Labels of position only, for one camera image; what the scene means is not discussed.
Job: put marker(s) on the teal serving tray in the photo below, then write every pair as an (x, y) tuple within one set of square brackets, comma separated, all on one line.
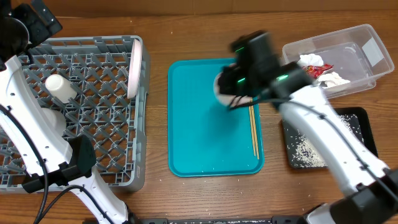
[(204, 137)]

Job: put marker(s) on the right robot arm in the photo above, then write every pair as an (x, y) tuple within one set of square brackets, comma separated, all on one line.
[(368, 185)]

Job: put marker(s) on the red snack wrapper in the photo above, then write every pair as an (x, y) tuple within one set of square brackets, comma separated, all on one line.
[(316, 71)]

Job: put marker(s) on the large white plate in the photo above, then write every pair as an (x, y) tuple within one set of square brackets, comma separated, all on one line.
[(134, 69)]

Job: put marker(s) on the white cup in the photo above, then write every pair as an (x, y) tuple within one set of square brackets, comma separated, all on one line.
[(60, 87)]

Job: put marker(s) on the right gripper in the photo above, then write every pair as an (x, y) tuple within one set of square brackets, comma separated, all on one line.
[(226, 83)]

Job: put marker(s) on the white napkin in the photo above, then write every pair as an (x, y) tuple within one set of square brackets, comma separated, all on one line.
[(310, 59), (328, 80)]

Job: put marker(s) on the small pink plate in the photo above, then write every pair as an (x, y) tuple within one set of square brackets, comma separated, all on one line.
[(228, 100)]

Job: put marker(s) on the grey dishwasher rack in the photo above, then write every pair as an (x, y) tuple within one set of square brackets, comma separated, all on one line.
[(98, 69)]

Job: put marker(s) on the grey-white bowl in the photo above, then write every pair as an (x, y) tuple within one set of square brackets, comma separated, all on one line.
[(56, 120)]

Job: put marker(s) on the clear plastic waste bin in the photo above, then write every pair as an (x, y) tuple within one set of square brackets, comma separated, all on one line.
[(356, 53)]

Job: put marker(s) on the black rectangular tray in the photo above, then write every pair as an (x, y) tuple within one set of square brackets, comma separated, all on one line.
[(364, 124)]

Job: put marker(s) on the white rice pile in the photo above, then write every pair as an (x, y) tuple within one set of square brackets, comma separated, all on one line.
[(301, 154)]

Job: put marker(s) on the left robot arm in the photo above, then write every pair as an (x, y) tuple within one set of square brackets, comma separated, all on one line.
[(53, 164)]

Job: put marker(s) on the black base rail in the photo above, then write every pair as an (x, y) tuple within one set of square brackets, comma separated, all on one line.
[(283, 219)]

